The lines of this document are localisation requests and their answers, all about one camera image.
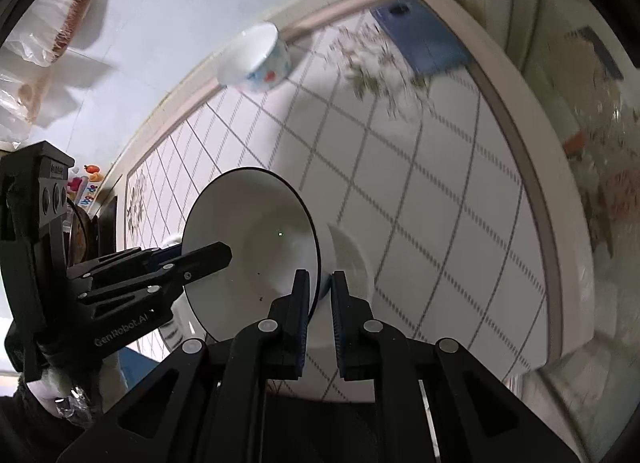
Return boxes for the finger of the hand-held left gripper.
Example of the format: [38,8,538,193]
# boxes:
[66,247,183,284]
[75,241,234,306]

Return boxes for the white diamond pattern table cloth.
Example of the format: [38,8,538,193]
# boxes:
[125,8,551,404]

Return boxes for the white bowl dark blue rim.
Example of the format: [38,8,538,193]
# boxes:
[181,168,321,343]

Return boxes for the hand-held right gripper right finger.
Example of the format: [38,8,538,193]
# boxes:
[330,270,593,463]

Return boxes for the white bowl blue red print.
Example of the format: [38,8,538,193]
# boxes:
[216,22,292,94]

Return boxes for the black frying pan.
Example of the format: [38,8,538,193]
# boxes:
[65,198,101,264]

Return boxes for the plastic bag orange contents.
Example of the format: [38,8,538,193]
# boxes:
[0,68,76,128]

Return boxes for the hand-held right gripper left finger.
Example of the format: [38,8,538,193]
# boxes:
[57,269,311,463]

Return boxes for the crumpled clear plastic wrapper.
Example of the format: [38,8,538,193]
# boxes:
[325,25,431,118]

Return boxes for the patterned glass sliding door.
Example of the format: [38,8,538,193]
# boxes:
[520,0,640,444]

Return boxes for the blue smartphone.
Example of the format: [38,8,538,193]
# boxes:
[371,0,473,78]

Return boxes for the colourful wall stickers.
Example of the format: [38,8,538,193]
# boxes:
[67,163,106,208]

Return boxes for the plastic bag red contents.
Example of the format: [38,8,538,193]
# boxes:
[0,0,108,68]

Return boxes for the person's left forearm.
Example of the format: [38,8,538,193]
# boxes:
[0,358,121,463]

